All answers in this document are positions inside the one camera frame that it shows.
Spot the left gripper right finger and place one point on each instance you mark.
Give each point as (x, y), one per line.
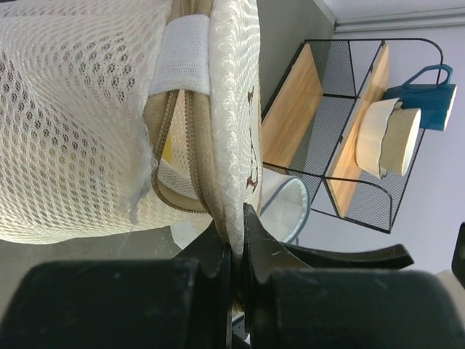
(290, 305)

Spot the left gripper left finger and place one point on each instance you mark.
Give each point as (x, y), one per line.
(183, 302)

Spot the beige cylindrical mesh laundry bag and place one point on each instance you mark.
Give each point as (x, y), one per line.
(90, 91)

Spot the yellow bra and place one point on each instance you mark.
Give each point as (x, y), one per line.
(168, 151)

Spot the white blue-trimmed mesh laundry bag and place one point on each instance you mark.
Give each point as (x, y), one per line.
(285, 205)

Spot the white scalloped plate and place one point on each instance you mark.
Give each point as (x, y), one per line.
(370, 135)

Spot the white ceramic bowl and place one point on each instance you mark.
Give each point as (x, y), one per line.
(399, 140)

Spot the blue mug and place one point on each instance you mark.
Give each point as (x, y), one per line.
(434, 100)

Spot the black wire wooden shelf rack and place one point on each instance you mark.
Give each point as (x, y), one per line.
(312, 122)

